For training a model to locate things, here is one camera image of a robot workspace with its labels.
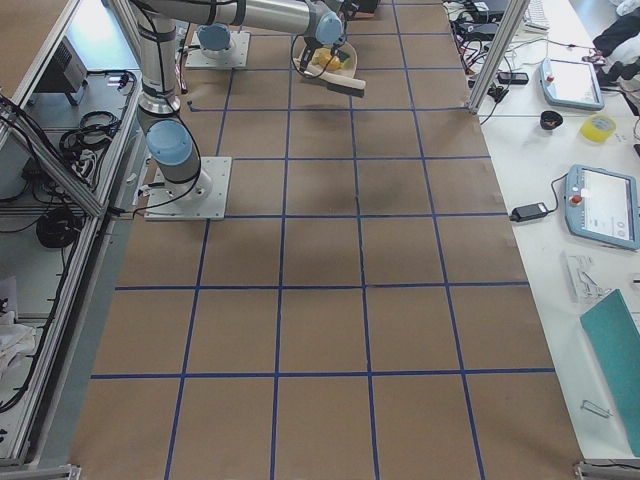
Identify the grey electronics box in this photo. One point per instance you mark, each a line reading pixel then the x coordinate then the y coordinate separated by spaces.
pixel 65 73

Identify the upper teach pendant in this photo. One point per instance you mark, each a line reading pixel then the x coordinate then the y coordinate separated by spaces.
pixel 571 84

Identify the teal folder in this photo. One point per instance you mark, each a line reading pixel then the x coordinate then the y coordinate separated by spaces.
pixel 614 338

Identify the green yellow sponge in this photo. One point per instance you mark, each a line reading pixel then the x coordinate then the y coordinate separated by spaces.
pixel 344 59

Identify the black power adapter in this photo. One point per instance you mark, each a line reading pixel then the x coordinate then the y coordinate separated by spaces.
pixel 528 212

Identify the yellow tape roll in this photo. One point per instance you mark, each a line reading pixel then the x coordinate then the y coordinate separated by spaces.
pixel 598 128

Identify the lower teach pendant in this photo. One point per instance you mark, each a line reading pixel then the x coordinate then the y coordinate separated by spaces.
pixel 603 206

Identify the clear plastic bag parts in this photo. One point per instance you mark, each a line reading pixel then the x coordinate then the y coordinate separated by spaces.
pixel 582 283

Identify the small metal bracket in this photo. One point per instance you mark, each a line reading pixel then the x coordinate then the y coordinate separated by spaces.
pixel 596 409

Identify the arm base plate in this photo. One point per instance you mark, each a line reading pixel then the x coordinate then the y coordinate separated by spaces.
pixel 206 200
pixel 233 56

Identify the beige plastic dustpan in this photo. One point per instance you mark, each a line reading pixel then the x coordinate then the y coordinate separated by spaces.
pixel 346 47

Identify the yellow potato-like toy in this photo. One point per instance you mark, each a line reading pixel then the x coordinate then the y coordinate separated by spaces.
pixel 325 59

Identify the black phone device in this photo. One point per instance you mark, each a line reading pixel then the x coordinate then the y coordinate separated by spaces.
pixel 512 78

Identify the black lined trash bin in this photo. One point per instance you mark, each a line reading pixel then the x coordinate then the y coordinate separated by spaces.
pixel 367 8

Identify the aluminium frame post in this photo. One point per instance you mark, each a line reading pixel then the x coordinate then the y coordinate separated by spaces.
pixel 504 35

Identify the small black bowl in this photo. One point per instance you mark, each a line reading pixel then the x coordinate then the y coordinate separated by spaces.
pixel 550 120

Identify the teach pendant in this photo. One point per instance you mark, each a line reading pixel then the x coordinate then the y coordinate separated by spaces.
pixel 603 206
pixel 571 84

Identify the white hand brush dark bristles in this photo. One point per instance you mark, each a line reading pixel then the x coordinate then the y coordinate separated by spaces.
pixel 340 81

